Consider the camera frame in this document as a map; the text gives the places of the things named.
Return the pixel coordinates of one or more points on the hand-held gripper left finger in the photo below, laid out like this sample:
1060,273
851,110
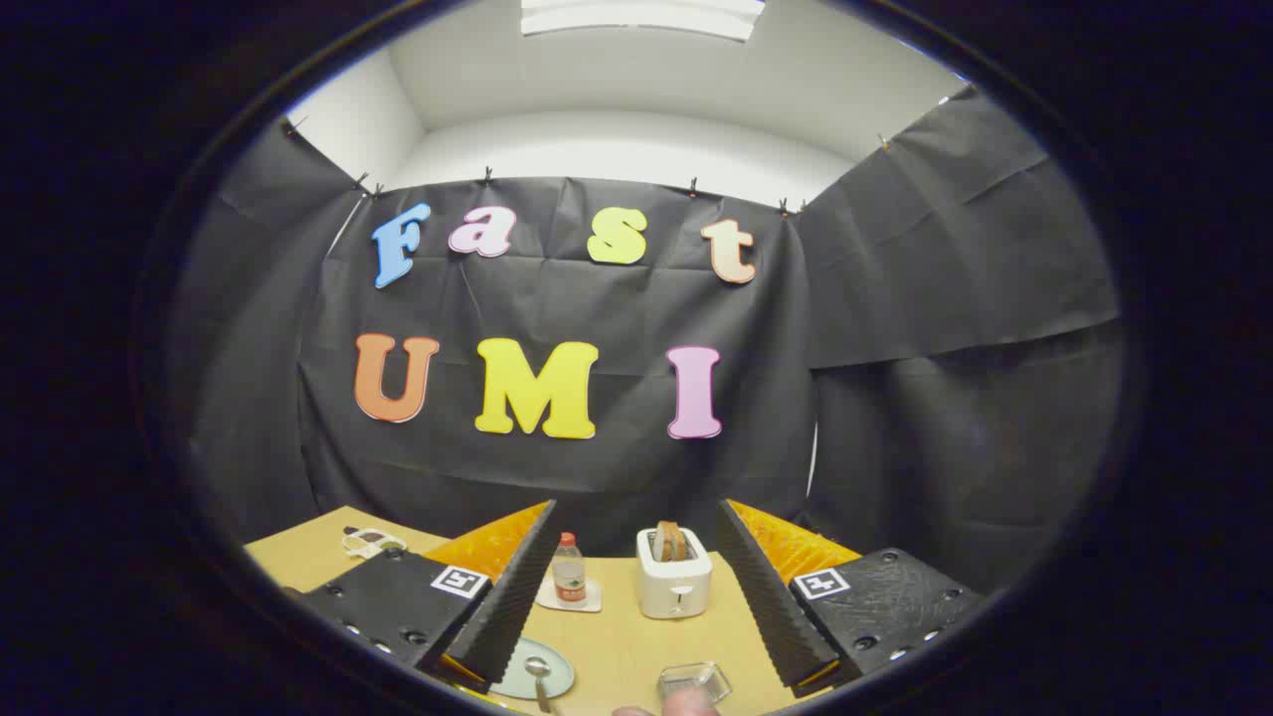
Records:
512,607

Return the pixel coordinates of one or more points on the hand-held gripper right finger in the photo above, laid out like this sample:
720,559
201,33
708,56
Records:
771,607

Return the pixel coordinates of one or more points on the clear plastic water bottle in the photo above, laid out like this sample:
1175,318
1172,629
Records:
569,577

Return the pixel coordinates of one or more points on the white square coaster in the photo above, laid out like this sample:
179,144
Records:
592,601

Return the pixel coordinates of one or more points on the light green plate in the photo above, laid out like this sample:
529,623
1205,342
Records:
560,674

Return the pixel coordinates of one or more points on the white toaster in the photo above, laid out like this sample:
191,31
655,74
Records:
674,587

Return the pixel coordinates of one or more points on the clear plastic drain container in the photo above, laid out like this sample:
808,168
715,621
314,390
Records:
696,680

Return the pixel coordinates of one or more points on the small white divided dish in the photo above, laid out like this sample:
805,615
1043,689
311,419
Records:
373,542

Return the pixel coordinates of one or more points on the black backdrop cloth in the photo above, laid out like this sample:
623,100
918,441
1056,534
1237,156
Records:
597,477

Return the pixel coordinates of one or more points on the ceiling light panel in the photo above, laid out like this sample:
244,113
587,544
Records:
641,15

